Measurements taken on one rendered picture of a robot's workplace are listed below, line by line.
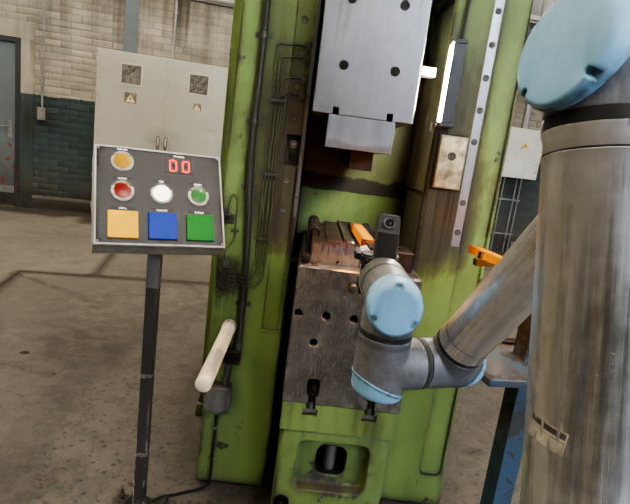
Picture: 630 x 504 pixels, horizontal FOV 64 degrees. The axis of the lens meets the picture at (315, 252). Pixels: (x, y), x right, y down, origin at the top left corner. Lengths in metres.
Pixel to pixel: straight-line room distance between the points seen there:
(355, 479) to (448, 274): 0.77
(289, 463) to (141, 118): 5.52
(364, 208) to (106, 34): 5.95
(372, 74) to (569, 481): 1.25
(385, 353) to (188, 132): 6.04
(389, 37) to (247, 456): 1.50
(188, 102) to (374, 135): 5.32
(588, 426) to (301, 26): 1.45
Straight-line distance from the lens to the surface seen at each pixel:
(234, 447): 2.02
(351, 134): 1.55
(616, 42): 0.50
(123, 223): 1.40
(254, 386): 1.89
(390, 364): 0.85
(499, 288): 0.79
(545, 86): 0.53
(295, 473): 1.88
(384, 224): 1.01
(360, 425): 1.73
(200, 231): 1.43
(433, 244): 1.76
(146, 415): 1.74
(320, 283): 1.54
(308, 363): 1.62
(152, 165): 1.48
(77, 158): 7.60
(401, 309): 0.81
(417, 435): 2.01
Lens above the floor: 1.26
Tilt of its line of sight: 11 degrees down
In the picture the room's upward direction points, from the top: 7 degrees clockwise
